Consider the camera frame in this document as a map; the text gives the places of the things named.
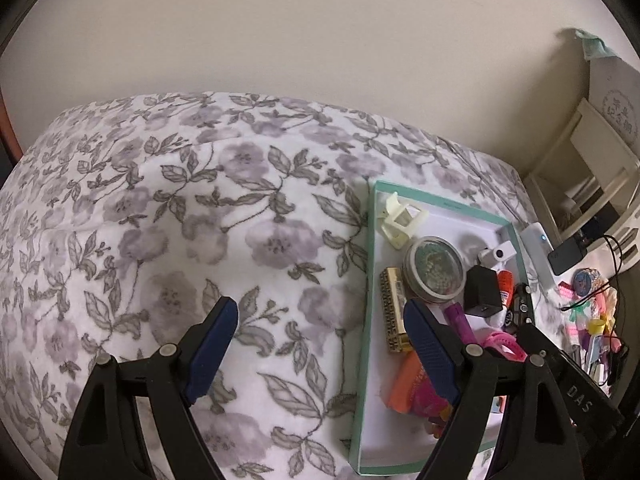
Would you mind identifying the orange blue card case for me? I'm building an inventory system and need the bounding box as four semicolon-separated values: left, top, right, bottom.
490;396;506;414
387;351;426;414

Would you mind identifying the pink smart watch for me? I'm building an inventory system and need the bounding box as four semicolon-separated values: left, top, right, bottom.
480;330;528;362

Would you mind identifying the pink orange doll toy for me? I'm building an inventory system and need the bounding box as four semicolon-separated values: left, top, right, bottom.
411;378;452;439

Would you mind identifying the black toy car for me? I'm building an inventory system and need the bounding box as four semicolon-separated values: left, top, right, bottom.
503;283;535;334

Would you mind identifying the purple small toy bar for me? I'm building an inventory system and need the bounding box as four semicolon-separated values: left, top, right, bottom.
444;302;477;344

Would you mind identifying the black charger cube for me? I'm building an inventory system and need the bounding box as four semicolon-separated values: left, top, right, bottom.
463;264;502;318

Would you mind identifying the orange red glue tube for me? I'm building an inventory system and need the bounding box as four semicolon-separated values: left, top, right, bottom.
496;270;514;328

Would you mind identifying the white round band device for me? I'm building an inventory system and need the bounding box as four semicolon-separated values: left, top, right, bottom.
477;240;516;268

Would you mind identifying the gold harmonica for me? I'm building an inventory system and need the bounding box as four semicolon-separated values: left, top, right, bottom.
380;266;411;353

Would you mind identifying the cream hair claw clip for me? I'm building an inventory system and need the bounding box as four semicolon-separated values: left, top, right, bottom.
378;192;428;250

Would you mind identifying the yellow small cylinder toy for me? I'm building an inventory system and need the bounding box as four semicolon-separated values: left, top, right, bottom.
587;318;606;336

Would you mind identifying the round colourful tin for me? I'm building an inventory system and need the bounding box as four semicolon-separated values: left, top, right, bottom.
572;268;604;298

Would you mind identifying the black plugged adapter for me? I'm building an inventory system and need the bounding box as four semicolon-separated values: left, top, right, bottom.
547;237;586;276

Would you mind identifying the white power strip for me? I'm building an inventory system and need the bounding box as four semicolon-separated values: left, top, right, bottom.
520;222;555;290

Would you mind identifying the teal rimmed white tray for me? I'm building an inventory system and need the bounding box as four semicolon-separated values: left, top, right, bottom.
349;180;527;477

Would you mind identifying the round tin with beads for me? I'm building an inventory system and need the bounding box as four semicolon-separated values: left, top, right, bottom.
402;236;466;304

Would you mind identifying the floral grey white blanket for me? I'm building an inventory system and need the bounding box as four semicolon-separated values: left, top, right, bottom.
1;92;534;479

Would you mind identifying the cream white toy shelf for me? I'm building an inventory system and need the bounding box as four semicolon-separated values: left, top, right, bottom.
522;27;640;252

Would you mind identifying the black cable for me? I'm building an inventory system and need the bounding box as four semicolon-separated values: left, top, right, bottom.
569;233;634;361

